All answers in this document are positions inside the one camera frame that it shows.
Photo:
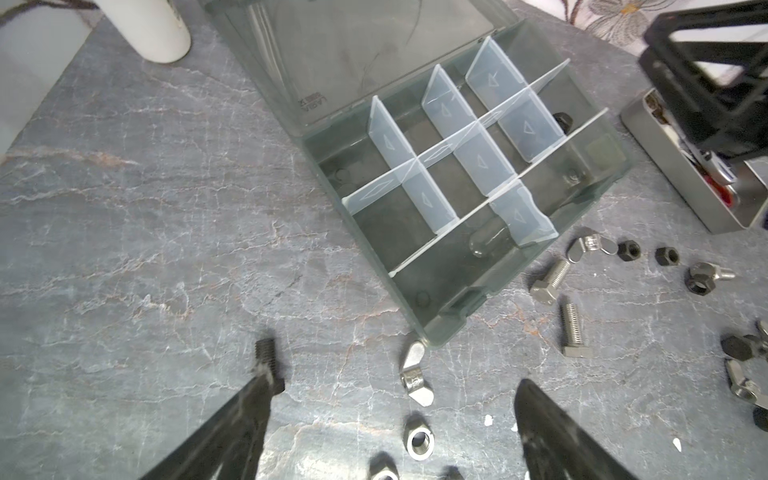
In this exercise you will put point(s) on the white plastic bottle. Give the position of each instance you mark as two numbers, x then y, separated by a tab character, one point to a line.
153	28

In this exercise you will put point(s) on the silver hex nut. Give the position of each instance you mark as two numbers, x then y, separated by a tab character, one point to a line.
418	439

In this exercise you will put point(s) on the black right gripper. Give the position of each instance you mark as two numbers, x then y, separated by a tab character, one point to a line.
716	90

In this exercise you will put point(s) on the black hex nut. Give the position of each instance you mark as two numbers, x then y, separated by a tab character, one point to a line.
629	250
667	256

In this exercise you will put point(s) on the silver hex bolt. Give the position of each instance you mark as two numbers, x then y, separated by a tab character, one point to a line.
702	277
546	290
574	346

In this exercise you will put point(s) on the silver wing nut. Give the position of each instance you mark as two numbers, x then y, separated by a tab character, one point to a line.
412	376
742	387
590	243

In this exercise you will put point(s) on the black socket screw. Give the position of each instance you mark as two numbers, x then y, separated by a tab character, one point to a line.
266	353

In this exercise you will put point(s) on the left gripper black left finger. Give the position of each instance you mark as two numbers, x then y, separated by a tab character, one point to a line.
229	445

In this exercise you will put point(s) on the green compartment organizer box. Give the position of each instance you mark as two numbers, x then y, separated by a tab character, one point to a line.
452	136

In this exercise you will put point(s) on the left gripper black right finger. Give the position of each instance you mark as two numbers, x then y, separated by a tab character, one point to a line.
554	445

